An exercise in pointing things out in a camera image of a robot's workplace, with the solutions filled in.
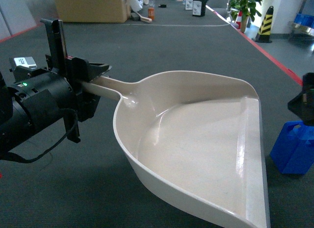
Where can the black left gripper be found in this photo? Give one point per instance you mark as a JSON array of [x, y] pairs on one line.
[[41, 96]]

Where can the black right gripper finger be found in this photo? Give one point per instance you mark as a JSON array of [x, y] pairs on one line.
[[303, 104]]

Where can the blue plastic block part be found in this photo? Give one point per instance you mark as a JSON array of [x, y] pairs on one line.
[[293, 151]]

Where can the beige plastic dustpan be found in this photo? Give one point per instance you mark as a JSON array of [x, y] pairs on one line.
[[194, 140]]

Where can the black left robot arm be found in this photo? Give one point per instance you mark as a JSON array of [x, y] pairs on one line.
[[5, 147]]

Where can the steel shelf rack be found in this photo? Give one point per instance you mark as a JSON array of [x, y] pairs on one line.
[[303, 23]]

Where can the large cardboard box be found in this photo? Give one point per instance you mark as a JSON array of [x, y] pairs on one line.
[[93, 11]]

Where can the yellow black traffic cone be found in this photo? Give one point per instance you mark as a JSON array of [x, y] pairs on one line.
[[263, 35]]

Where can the orange can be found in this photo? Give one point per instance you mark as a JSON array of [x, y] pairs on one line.
[[151, 13]]

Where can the red white traffic cone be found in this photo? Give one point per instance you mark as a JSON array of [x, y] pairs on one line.
[[238, 20]]

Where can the black white carton rear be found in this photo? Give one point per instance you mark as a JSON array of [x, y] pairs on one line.
[[188, 4]]

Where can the black white carton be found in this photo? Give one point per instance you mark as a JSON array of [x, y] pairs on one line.
[[188, 4], [199, 8]]

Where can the green potted plant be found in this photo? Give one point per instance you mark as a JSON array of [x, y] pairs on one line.
[[248, 9]]

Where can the black white carton front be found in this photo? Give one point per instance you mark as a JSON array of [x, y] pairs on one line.
[[199, 8]]

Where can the beige brush handle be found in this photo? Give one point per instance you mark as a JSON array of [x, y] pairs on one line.
[[144, 19]]

